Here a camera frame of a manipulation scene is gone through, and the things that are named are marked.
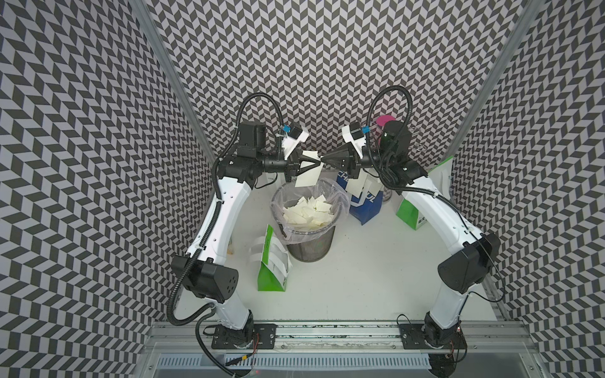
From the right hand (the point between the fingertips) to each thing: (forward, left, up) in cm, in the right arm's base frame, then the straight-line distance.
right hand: (323, 160), depth 64 cm
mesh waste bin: (-11, +4, -34) cm, 37 cm away
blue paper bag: (+4, -16, -28) cm, 32 cm away
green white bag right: (+12, -45, -20) cm, 51 cm away
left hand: (0, +1, -2) cm, 2 cm away
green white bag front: (-20, +19, -37) cm, 46 cm away
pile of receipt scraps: (0, +4, -26) cm, 26 cm away
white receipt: (-19, +13, -23) cm, 33 cm away
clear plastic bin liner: (+3, +12, -19) cm, 23 cm away
